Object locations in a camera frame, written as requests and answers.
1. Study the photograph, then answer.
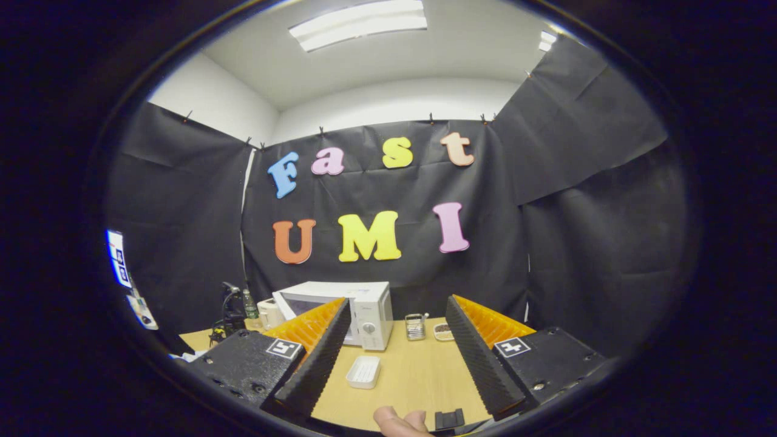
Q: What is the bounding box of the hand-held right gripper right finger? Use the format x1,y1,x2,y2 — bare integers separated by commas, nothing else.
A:
445,294,608,421

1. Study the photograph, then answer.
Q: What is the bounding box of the white microwave oven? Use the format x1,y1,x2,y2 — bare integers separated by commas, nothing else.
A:
272,281,394,351

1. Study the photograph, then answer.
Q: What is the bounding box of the black backdrop cloth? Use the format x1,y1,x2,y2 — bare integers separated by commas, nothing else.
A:
103,33,690,359

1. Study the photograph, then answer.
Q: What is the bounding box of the white printed panel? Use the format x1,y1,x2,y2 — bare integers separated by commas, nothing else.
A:
106,229,160,331

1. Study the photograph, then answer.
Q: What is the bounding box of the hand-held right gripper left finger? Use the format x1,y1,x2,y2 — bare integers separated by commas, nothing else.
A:
187,297,353,419

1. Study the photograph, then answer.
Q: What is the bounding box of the white rectangular dish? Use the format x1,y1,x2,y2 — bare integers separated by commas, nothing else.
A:
345,355,381,390

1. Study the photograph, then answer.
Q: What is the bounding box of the white toaster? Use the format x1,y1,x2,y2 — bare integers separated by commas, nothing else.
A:
257,299,285,330

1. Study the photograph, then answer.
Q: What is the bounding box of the long ceiling light panel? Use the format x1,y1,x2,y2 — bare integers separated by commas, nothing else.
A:
288,0,429,53

